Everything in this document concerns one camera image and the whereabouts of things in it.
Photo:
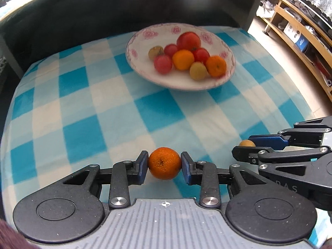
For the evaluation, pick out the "white floral rim plate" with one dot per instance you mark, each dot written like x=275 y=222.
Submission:
x=145 y=70

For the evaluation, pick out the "large red tomato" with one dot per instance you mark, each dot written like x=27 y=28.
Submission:
x=188 y=41

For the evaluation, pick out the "wooden shelf unit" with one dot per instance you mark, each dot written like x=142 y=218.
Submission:
x=285 y=13

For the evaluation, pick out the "dark wooden table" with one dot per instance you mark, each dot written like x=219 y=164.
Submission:
x=90 y=10

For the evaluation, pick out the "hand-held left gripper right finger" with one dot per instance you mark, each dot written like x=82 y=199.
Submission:
x=185 y=166

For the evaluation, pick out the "yellow-green round fruit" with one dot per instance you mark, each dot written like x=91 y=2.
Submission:
x=198 y=71
x=155 y=53

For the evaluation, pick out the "blue cardboard box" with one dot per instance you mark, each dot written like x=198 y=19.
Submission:
x=303 y=44

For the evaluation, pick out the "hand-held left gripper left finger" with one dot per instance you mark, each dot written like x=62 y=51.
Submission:
x=142 y=166

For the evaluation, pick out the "small red tomato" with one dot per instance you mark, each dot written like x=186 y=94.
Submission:
x=202 y=55
x=163 y=64
x=170 y=49

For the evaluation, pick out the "blue white checked blanket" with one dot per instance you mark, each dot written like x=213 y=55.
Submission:
x=90 y=109

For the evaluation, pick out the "small brown round fruit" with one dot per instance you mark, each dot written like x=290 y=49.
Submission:
x=246 y=143

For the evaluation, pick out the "orange tangerine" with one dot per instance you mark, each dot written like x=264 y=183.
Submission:
x=216 y=66
x=183 y=60
x=164 y=163

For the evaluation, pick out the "white cardboard box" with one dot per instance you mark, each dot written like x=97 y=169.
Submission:
x=291 y=32

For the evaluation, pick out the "person's left forearm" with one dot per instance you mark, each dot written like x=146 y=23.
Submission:
x=13 y=236

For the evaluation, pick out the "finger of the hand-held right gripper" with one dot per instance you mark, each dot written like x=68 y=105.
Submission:
x=269 y=140
x=246 y=153

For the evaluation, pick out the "black television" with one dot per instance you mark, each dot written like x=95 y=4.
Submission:
x=316 y=11

